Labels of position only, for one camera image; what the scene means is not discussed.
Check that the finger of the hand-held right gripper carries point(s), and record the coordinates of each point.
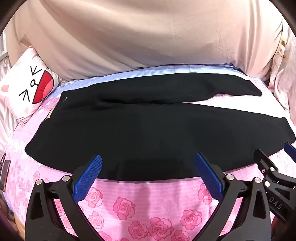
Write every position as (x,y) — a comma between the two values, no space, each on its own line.
(291,149)
(266,162)

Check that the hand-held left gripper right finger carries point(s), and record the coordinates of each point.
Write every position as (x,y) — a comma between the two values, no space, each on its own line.
(207,172)

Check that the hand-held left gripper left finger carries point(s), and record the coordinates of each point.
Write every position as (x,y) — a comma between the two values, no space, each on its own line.
(91,172)

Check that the black pants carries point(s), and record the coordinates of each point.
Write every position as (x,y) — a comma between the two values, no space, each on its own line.
(138,136)

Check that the pink rose bed sheet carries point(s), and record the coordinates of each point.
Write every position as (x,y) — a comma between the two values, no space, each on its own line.
(138,204)

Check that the pale floral cloth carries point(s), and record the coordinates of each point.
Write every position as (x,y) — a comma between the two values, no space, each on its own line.
(285,76)

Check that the red and black object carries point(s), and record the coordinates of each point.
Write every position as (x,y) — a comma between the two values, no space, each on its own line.
(4,172)

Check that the white cat face pillow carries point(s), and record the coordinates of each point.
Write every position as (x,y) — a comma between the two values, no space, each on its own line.
(25,85)

